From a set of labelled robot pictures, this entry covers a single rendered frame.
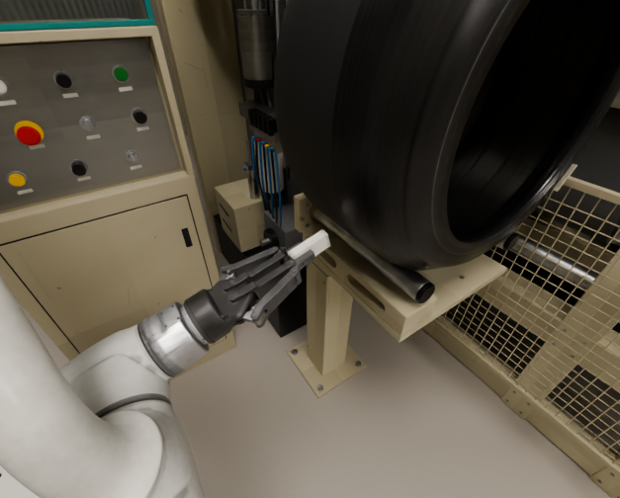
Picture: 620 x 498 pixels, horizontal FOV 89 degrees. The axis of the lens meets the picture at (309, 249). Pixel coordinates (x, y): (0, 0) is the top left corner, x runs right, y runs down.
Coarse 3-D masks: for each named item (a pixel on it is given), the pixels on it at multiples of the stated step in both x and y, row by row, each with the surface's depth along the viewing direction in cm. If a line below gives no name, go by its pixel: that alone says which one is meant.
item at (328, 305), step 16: (320, 272) 104; (320, 288) 109; (336, 288) 108; (320, 304) 114; (336, 304) 114; (320, 320) 119; (336, 320) 120; (320, 336) 125; (336, 336) 127; (320, 352) 131; (336, 352) 135; (320, 368) 138
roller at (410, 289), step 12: (324, 216) 75; (336, 228) 72; (348, 240) 69; (360, 252) 67; (372, 252) 64; (372, 264) 65; (384, 264) 62; (396, 276) 60; (408, 276) 58; (420, 276) 58; (408, 288) 58; (420, 288) 57; (432, 288) 57; (420, 300) 57
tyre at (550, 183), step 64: (320, 0) 37; (384, 0) 30; (448, 0) 28; (512, 0) 29; (576, 0) 56; (320, 64) 37; (384, 64) 31; (448, 64) 29; (512, 64) 70; (576, 64) 61; (320, 128) 40; (384, 128) 33; (448, 128) 33; (512, 128) 73; (576, 128) 58; (320, 192) 49; (384, 192) 38; (448, 192) 78; (512, 192) 70; (384, 256) 51; (448, 256) 52
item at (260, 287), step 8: (288, 264) 48; (272, 272) 47; (280, 272) 47; (288, 272) 48; (264, 280) 47; (272, 280) 47; (280, 280) 48; (248, 288) 46; (256, 288) 46; (264, 288) 47; (272, 288) 48; (232, 296) 45; (240, 296) 45
